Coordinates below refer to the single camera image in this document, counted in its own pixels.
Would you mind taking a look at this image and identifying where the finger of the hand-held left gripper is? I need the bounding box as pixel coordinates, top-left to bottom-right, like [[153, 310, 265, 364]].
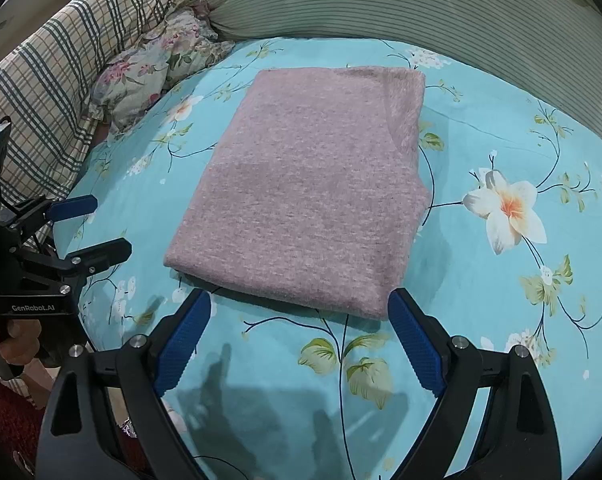
[[47, 196, 99, 222], [56, 238, 133, 282]]

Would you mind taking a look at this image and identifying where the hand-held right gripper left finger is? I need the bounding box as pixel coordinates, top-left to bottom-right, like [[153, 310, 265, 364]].
[[35, 289, 213, 480]]

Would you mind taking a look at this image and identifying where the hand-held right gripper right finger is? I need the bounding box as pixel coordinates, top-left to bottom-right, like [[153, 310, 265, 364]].
[[387, 287, 564, 480]]

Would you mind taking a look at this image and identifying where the mauve knit sweater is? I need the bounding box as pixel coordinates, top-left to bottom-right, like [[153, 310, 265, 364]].
[[162, 66, 429, 320]]

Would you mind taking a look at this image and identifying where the person's left hand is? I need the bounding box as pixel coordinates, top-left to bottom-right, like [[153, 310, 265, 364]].
[[0, 318, 44, 362]]

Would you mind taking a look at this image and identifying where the blue floral bedsheet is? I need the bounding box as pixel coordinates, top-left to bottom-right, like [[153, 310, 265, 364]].
[[66, 35, 602, 480]]

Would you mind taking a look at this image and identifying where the plaid blanket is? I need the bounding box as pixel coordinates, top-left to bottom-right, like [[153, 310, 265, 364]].
[[0, 0, 217, 251]]

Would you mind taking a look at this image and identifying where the red knit clothing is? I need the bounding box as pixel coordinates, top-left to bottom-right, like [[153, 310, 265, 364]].
[[0, 375, 147, 480]]

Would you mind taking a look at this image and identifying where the floral ruffled pillow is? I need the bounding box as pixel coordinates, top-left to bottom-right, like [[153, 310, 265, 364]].
[[88, 7, 237, 137]]

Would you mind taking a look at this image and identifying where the green striped pillow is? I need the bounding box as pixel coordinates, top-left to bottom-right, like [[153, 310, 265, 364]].
[[198, 0, 602, 157]]

